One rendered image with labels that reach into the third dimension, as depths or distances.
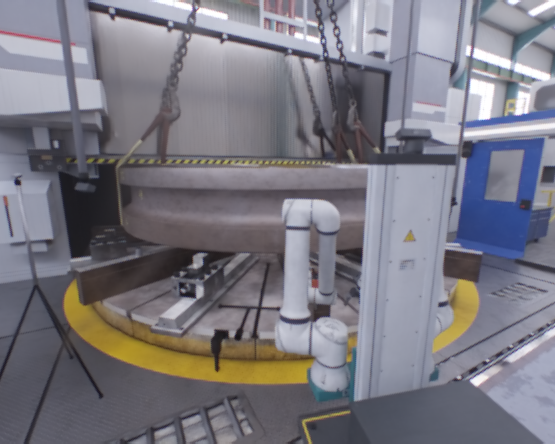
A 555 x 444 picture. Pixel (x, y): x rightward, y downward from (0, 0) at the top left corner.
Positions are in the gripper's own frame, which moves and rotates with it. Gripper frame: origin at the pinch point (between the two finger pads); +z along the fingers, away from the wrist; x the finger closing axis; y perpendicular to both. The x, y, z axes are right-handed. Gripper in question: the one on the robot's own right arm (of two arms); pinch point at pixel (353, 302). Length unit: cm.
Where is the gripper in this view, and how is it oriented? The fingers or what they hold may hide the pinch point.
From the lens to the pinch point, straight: 211.9
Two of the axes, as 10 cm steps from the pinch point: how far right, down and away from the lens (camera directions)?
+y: 2.9, 5.6, -7.7
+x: 9.2, 0.4, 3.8
